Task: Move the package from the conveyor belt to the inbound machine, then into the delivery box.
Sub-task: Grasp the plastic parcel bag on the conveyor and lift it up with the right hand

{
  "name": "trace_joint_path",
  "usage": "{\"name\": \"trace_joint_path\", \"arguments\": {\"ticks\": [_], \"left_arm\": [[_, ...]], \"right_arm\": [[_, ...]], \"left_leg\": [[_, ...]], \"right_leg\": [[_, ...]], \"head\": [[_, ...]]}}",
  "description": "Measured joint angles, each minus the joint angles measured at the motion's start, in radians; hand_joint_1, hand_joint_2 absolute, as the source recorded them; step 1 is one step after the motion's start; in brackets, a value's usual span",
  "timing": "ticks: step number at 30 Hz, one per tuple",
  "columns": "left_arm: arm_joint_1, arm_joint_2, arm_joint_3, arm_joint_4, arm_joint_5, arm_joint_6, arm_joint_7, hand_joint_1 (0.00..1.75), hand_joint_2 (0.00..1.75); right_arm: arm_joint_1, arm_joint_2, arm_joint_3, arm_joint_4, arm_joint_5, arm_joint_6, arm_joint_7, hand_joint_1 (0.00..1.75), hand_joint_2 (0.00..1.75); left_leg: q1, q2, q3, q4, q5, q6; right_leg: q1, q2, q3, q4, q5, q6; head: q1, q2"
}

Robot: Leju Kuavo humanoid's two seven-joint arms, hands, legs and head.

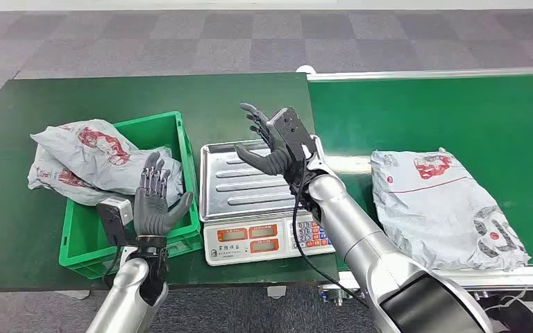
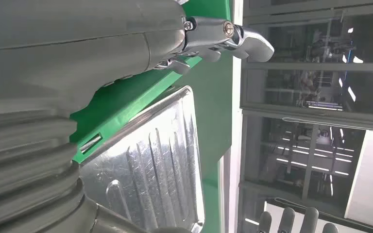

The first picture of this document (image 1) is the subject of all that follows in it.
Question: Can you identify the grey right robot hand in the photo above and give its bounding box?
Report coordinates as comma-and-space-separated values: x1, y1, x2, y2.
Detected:
234, 101, 295, 178

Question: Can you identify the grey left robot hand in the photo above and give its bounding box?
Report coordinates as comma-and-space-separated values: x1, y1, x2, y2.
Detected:
133, 151, 195, 238

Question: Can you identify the large grey mailer bag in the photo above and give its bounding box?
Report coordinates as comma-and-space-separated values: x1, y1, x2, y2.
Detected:
370, 147, 532, 273

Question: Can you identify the green conveyor belt machine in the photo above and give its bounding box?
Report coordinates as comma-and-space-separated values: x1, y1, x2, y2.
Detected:
296, 65, 533, 318

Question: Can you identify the white electronic scale, steel tray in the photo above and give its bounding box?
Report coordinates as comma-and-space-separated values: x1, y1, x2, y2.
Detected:
198, 135, 337, 268

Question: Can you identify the green plastic crate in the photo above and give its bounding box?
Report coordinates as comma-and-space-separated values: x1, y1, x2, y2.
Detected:
58, 111, 203, 280

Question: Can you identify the grey mailer bag, red print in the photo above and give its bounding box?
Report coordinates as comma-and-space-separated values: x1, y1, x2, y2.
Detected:
26, 146, 117, 207
31, 119, 185, 205

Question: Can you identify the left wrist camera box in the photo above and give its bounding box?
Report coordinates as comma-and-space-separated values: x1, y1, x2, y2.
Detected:
96, 196, 135, 247

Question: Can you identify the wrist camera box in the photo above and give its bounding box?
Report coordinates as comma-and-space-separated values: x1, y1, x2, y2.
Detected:
266, 107, 319, 162
96, 196, 135, 247

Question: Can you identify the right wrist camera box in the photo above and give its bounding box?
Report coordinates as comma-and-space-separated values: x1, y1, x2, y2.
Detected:
266, 107, 319, 162

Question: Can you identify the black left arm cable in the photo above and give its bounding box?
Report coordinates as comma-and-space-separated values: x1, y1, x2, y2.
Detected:
102, 246, 123, 288

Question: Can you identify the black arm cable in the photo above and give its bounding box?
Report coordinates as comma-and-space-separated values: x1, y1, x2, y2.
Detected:
291, 157, 369, 309
102, 246, 123, 288

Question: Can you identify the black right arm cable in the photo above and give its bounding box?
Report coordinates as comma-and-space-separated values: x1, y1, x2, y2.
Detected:
291, 157, 369, 309

